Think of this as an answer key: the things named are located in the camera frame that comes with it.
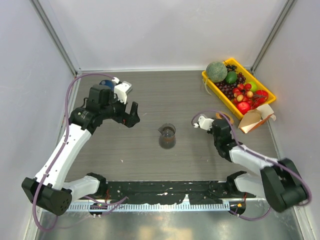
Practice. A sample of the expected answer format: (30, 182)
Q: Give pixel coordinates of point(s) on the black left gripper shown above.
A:
(128, 119)

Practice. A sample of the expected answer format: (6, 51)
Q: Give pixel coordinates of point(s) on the blue ribbed glass dripper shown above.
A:
(108, 83)

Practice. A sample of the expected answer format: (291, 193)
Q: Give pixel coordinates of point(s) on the wooden ring dripper holder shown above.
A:
(224, 116)

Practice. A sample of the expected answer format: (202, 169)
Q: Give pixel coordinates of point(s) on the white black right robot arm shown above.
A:
(283, 186)

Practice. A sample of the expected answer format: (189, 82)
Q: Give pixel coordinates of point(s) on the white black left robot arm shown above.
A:
(48, 189)

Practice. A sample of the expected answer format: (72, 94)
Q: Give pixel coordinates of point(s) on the glass coffee carafe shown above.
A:
(167, 138)

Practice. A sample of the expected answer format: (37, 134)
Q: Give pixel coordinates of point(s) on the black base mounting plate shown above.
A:
(170, 192)

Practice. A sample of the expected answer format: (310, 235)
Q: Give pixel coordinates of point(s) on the green netted melon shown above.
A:
(216, 72)

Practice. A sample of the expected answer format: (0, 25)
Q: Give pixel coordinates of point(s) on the dark purple grape bunch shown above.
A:
(227, 89)

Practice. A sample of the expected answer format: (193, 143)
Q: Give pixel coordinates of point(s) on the green lime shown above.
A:
(231, 77)

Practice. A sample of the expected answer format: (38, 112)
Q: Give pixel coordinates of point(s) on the black grape cluster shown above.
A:
(231, 67)

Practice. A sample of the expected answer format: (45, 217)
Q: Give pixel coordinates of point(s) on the red apple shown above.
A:
(243, 107)

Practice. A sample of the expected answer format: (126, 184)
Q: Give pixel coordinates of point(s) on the red yellow cherries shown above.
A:
(242, 93)

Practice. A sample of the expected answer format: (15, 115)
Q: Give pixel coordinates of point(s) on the green apple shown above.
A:
(254, 87)

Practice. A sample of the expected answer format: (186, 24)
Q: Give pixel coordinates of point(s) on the red tomato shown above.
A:
(260, 96)

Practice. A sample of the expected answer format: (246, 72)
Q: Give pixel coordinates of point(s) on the yellow plastic fruit tray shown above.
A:
(212, 88)

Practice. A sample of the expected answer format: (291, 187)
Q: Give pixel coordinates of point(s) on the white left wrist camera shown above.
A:
(122, 90)

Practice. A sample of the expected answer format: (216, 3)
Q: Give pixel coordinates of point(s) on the white slotted cable duct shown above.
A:
(185, 206)

